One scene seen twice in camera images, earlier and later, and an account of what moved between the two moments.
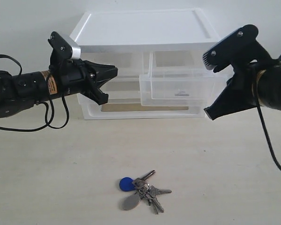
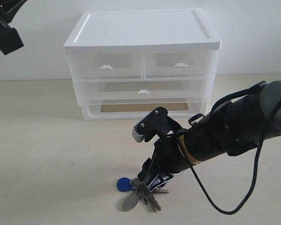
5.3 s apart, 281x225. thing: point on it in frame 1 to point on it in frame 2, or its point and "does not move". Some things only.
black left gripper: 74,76 to 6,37
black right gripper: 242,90 to 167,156
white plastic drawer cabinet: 158,54 does not move
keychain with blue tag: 145,191 does not move
